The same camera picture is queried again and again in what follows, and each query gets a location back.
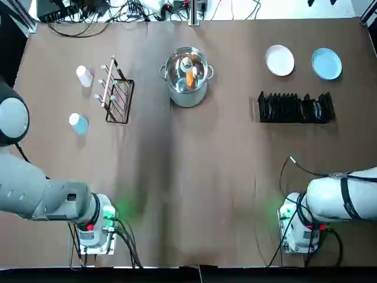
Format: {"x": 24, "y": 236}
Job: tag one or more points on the light blue plate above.
{"x": 327, "y": 64}

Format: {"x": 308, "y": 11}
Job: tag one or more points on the black drying rack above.
{"x": 282, "y": 110}

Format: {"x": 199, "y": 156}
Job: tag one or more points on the light blue cup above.
{"x": 79, "y": 123}

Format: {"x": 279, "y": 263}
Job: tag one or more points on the white cup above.
{"x": 85, "y": 76}

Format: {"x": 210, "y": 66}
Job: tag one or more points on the orange carrot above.
{"x": 190, "y": 80}

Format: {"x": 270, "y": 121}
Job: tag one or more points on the grey usb hub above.
{"x": 132, "y": 11}

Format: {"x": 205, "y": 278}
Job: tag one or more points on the white plate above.
{"x": 279, "y": 60}

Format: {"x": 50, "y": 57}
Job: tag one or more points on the aluminium frame post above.
{"x": 195, "y": 17}

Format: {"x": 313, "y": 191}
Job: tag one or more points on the stainless steel pot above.
{"x": 187, "y": 98}

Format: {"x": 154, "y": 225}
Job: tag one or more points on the black electronics box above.
{"x": 54, "y": 10}

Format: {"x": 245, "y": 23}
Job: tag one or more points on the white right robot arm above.
{"x": 330, "y": 194}

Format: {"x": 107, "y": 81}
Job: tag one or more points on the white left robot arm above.
{"x": 35, "y": 191}

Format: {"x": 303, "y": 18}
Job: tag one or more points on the glass pot lid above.
{"x": 176, "y": 67}

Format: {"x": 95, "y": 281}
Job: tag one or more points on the aluminium frame rail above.
{"x": 31, "y": 26}
{"x": 368, "y": 14}

